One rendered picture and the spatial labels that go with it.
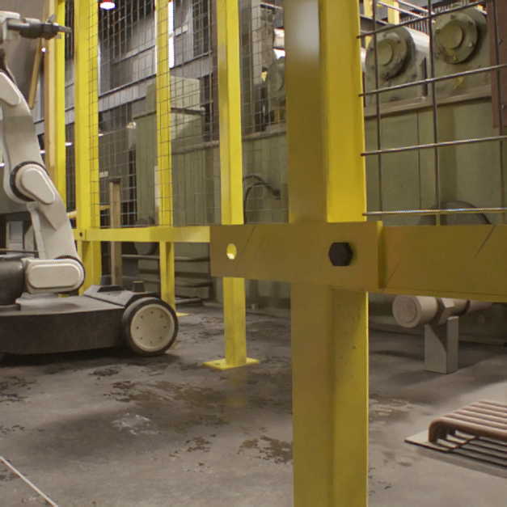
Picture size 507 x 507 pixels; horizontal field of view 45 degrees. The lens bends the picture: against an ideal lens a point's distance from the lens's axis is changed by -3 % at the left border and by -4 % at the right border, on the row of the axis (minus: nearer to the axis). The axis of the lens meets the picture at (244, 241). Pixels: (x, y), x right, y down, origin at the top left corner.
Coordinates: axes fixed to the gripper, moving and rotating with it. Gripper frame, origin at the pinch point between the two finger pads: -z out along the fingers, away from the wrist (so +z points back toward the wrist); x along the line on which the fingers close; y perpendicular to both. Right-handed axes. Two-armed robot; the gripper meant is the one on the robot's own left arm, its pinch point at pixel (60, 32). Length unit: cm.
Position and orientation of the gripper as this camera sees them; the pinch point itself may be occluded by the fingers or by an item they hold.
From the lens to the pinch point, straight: 306.5
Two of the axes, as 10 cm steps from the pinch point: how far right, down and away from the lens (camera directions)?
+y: -0.2, -10.0, -0.3
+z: -7.9, 0.4, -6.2
